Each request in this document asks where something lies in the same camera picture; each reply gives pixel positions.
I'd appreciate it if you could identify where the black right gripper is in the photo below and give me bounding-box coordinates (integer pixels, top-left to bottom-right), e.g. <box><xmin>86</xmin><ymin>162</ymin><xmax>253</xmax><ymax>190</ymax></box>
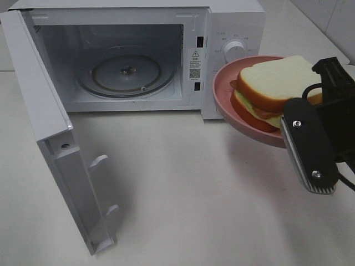
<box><xmin>312</xmin><ymin>57</ymin><xmax>354</xmax><ymax>166</ymax></box>

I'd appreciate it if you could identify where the white bread sandwich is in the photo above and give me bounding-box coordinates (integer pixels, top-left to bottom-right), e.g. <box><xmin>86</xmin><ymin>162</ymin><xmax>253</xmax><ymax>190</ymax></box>
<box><xmin>230</xmin><ymin>55</ymin><xmax>321</xmax><ymax>132</ymax></box>

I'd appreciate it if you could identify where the pink plate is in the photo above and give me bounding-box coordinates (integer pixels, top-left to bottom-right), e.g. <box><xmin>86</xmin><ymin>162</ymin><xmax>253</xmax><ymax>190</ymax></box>
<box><xmin>212</xmin><ymin>55</ymin><xmax>285</xmax><ymax>148</ymax></box>

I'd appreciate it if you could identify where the white upper power knob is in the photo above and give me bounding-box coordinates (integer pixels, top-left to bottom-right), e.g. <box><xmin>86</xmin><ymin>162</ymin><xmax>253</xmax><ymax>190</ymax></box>
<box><xmin>223</xmin><ymin>40</ymin><xmax>246</xmax><ymax>63</ymax></box>

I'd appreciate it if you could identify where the white warning label sticker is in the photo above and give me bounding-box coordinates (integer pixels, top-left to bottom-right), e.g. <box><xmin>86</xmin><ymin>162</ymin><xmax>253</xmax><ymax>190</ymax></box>
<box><xmin>188</xmin><ymin>48</ymin><xmax>203</xmax><ymax>80</ymax></box>

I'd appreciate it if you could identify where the glass turntable plate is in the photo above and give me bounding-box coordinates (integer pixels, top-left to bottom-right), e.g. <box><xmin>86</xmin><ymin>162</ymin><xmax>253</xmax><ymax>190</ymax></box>
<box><xmin>76</xmin><ymin>45</ymin><xmax>181</xmax><ymax>99</ymax></box>

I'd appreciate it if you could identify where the white microwave oven body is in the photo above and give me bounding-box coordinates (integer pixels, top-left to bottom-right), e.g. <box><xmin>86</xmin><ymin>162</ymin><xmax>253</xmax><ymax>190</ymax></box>
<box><xmin>6</xmin><ymin>1</ymin><xmax>266</xmax><ymax>120</ymax></box>

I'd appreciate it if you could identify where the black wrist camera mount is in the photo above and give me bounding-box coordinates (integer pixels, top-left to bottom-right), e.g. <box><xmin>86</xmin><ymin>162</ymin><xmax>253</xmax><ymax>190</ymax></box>
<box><xmin>280</xmin><ymin>98</ymin><xmax>339</xmax><ymax>195</ymax></box>

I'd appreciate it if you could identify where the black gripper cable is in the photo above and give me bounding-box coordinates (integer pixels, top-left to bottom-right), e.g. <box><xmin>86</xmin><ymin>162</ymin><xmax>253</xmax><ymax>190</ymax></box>
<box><xmin>301</xmin><ymin>82</ymin><xmax>355</xmax><ymax>192</ymax></box>

